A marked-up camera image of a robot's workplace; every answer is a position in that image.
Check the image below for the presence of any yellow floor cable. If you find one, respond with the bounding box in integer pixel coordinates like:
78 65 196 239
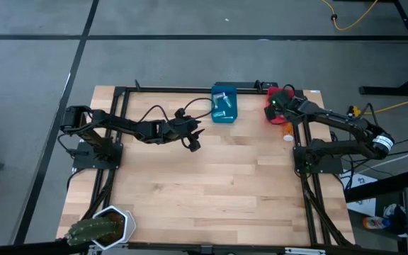
319 0 379 31

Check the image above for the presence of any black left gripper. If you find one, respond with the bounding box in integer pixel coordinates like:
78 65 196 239
160 118 205 143

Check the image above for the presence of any orange pill bottle white cap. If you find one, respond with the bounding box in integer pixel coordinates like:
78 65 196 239
283 122 295 142

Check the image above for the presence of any blue plastic bin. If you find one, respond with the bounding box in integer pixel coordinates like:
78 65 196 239
210 84 239 124

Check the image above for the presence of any yellow hanging cable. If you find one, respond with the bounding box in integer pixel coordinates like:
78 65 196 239
362 92 408 116

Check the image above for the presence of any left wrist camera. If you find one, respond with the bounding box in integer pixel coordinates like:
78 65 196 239
181 136 202 153

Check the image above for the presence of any white cable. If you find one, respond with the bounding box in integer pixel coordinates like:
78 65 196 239
356 143 408 174

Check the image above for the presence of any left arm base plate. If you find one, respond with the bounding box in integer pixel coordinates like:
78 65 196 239
72 141 124 170

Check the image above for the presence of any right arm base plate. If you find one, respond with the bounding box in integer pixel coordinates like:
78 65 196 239
293 144 344 174

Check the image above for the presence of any white hexagonal pot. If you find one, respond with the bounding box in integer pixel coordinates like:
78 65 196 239
91 205 137 251

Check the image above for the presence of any person's shoe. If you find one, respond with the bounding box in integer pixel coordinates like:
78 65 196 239
382 203 408 237

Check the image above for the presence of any green cactus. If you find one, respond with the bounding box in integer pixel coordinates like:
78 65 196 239
64 215 125 247

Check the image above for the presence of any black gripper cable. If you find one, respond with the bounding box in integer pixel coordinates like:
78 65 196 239
182 97 215 120

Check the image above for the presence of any black aluminium table frame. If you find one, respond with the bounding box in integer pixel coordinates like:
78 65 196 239
81 84 357 249

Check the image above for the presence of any yellow plug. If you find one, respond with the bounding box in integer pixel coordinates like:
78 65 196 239
346 105 363 118

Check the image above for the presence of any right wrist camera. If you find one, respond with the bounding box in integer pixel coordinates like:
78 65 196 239
264 105 279 123

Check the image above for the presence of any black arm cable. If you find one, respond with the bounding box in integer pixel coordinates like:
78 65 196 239
140 104 172 123

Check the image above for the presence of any red plastic bin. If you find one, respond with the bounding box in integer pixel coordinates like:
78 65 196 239
266 86 297 126

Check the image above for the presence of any black desk frame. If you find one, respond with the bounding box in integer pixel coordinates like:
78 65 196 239
358 0 408 96

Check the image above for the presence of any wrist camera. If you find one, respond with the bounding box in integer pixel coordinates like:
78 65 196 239
264 105 279 123
181 136 202 153

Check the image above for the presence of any white paper sheet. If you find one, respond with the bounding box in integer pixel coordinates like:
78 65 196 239
340 172 380 217

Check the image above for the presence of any orange drink bottle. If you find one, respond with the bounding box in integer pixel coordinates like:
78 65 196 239
362 216 391 230

